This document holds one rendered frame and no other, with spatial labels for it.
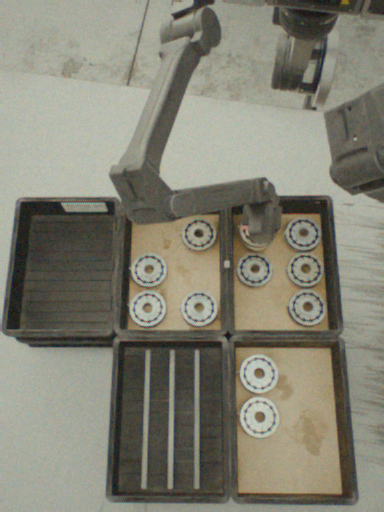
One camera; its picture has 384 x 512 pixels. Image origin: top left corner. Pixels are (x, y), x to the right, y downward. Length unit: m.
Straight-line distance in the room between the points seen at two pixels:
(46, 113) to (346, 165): 1.35
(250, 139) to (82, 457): 1.14
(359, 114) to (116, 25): 2.39
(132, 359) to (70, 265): 0.34
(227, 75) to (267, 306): 1.63
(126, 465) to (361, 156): 1.01
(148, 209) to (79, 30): 2.28
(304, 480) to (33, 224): 1.04
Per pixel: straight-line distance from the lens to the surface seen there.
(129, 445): 1.52
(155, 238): 1.61
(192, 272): 1.57
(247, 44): 3.04
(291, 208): 1.62
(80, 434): 1.67
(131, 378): 1.52
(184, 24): 1.16
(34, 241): 1.68
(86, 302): 1.58
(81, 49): 3.09
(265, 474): 1.51
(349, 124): 0.88
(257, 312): 1.55
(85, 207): 1.61
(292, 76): 1.47
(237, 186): 1.20
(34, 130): 2.01
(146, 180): 0.92
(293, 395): 1.52
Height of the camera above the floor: 2.33
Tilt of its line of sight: 72 degrees down
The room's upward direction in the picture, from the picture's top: 5 degrees counter-clockwise
